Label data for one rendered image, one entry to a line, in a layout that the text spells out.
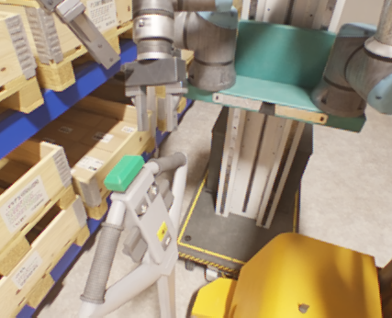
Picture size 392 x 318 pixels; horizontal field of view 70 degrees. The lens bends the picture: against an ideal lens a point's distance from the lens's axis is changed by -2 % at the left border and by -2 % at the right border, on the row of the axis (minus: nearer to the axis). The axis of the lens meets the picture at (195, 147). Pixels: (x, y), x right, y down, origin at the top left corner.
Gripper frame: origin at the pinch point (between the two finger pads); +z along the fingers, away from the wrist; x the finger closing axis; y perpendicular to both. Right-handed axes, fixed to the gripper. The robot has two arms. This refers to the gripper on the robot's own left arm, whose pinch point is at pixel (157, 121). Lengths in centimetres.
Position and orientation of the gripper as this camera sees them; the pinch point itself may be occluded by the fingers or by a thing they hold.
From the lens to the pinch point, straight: 64.7
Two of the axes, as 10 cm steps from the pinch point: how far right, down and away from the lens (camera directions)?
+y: -4.1, 1.2, -9.1
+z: 0.2, 9.9, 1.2
